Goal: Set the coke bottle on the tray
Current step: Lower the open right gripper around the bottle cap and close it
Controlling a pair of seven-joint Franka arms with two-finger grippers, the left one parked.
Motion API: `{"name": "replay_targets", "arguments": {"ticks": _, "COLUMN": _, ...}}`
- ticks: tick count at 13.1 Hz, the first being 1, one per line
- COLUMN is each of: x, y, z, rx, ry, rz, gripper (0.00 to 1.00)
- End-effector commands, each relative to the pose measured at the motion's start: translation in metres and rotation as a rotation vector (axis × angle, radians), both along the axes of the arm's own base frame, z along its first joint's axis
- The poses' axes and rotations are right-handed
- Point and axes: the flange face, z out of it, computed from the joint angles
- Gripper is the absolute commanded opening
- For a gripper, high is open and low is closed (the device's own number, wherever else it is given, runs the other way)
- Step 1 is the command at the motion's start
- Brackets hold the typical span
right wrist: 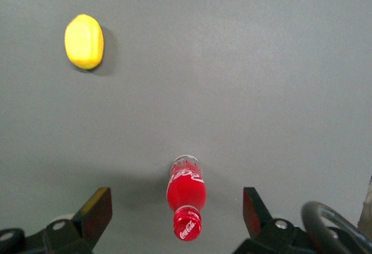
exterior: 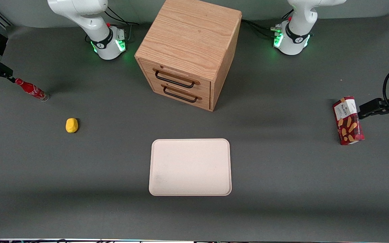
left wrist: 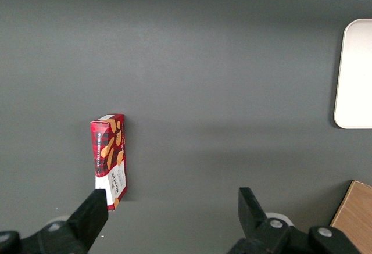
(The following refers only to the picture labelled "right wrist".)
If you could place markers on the red coke bottle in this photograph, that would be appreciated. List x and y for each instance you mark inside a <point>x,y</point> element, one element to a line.
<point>186,196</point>

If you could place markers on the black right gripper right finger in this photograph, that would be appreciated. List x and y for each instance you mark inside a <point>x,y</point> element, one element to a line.
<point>258,216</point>

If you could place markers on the yellow lemon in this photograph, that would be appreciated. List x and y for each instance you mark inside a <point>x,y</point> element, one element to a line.
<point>84,42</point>

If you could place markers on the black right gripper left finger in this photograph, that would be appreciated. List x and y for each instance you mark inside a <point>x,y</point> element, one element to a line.
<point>93,213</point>

